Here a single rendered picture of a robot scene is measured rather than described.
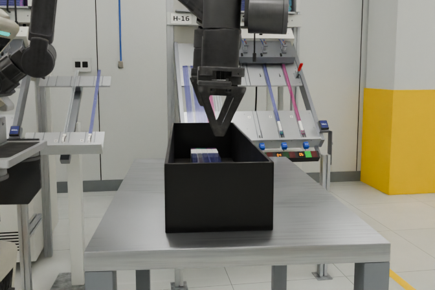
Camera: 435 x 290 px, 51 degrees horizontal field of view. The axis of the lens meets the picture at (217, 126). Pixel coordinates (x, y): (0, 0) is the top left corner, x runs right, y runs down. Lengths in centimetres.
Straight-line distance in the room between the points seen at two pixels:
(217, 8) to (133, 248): 37
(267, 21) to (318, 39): 372
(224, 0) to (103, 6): 347
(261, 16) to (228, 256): 35
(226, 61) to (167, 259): 30
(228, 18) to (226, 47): 4
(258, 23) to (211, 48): 8
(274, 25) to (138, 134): 349
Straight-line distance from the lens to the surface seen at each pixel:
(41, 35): 121
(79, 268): 245
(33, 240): 266
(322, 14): 443
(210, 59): 68
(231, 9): 69
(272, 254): 70
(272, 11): 68
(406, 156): 424
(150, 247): 69
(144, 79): 409
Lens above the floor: 105
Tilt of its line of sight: 7 degrees down
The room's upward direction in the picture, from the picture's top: straight up
